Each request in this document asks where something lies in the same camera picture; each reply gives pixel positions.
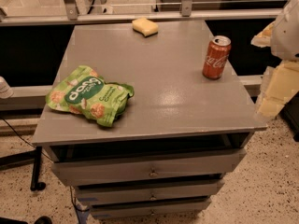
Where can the grey metal rail frame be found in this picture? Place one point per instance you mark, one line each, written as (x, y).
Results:
(34, 33)

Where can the yellow sponge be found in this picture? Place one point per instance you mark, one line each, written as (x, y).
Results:
(145, 26)

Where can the grey drawer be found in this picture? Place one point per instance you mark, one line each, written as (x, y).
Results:
(81, 173)
(152, 192)
(149, 208)

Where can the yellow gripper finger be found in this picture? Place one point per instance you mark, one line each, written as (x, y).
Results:
(278, 87)
(263, 39)

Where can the black stand leg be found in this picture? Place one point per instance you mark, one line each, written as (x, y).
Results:
(29, 157)

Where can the grey drawer cabinet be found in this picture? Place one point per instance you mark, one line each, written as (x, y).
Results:
(175, 109)

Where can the top grey drawer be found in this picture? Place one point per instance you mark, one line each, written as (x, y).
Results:
(81, 173)

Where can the middle grey drawer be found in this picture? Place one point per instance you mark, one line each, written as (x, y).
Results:
(152, 192)

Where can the red coke can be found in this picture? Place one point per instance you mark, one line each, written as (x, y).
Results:
(216, 57)

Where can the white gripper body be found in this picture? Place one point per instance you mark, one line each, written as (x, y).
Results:
(287, 34)

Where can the white object at left edge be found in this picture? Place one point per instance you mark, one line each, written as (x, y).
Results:
(5, 89)

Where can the green snack bag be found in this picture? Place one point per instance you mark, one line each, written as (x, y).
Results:
(85, 93)

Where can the bottom grey drawer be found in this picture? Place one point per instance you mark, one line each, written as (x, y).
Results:
(149, 208)

